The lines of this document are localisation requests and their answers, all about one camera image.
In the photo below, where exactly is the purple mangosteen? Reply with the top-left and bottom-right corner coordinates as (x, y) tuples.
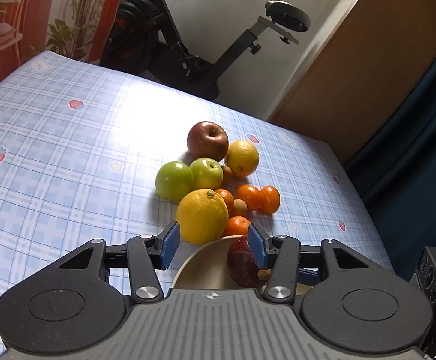
(227, 236), (271, 288)

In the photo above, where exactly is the tangerine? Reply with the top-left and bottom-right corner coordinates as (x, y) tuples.
(215, 189), (234, 213)
(222, 215), (250, 237)
(236, 184), (263, 211)
(260, 185), (281, 215)

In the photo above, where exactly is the yellow orange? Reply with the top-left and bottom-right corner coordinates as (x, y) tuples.
(224, 140), (259, 177)
(176, 189), (228, 245)

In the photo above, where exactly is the green apple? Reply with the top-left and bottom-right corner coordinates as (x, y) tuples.
(189, 158), (224, 189)
(155, 161), (194, 203)

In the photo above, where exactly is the brown kiwi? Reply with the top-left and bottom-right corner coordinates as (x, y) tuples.
(221, 165), (233, 184)

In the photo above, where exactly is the red apple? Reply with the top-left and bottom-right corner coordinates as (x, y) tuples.
(187, 121), (228, 162)

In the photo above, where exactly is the brown kiwi among tangerines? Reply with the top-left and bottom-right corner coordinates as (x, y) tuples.
(231, 199), (248, 216)

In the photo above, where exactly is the yellow fruit bowl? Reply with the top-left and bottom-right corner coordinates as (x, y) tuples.
(173, 234), (312, 297)

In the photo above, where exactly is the dark blue curtain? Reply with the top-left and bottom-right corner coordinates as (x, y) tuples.
(345, 58), (436, 280)

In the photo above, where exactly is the blue plaid tablecloth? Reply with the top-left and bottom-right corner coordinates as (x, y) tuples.
(0, 49), (395, 360)

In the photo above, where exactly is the wooden door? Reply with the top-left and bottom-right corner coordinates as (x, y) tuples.
(269, 0), (436, 162)

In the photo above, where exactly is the black exercise bike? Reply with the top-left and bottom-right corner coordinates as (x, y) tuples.
(99, 0), (311, 102)

